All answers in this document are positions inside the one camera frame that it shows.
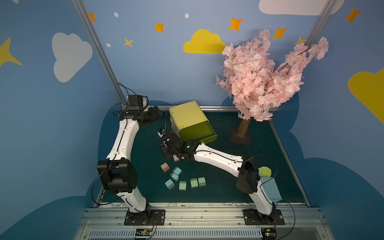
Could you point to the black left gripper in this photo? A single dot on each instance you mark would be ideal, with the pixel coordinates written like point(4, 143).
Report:
point(154, 112)

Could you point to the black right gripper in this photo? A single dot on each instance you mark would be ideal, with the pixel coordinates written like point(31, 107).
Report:
point(167, 144)

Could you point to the teal plug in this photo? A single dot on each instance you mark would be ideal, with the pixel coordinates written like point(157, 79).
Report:
point(177, 171)
point(174, 176)
point(170, 184)

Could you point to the green drawer cabinet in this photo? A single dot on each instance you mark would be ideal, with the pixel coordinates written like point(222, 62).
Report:
point(189, 122)

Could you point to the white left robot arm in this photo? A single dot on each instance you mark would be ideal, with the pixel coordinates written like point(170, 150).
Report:
point(116, 172)

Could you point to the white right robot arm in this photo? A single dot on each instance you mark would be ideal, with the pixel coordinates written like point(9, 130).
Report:
point(248, 178)

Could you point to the light green plug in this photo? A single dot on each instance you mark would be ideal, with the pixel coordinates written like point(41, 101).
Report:
point(182, 185)
point(194, 183)
point(202, 182)

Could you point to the brown tree trunk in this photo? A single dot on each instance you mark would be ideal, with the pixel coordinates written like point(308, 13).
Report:
point(243, 128)

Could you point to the left controller board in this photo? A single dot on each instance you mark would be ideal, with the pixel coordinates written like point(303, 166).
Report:
point(143, 233)

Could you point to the controller board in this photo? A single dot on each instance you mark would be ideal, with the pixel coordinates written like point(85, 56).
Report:
point(269, 234)
point(143, 233)

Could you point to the green round disc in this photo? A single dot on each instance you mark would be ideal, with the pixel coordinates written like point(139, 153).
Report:
point(265, 172)

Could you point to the pink blossom tree crown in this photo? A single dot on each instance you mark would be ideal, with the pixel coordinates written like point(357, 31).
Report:
point(255, 84)

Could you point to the light blue cutting board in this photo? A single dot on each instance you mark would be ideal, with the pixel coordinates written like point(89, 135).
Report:
point(271, 189)

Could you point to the right controller board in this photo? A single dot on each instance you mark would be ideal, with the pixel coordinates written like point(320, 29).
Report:
point(269, 234)

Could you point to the aluminium frame rail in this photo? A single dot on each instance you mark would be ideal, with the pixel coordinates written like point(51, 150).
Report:
point(166, 108)

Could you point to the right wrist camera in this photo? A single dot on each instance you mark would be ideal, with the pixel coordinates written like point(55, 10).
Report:
point(161, 132)

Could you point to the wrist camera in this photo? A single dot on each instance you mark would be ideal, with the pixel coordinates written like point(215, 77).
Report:
point(161, 132)
point(135, 103)

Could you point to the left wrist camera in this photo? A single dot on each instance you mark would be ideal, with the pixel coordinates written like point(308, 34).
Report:
point(135, 103)

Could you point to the dark metal tree base plate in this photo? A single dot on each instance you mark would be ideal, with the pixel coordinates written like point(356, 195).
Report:
point(244, 140)

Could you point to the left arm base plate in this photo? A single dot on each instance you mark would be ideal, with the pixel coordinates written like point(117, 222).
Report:
point(156, 217)

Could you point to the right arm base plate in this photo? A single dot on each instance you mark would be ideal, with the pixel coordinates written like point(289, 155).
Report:
point(253, 218)

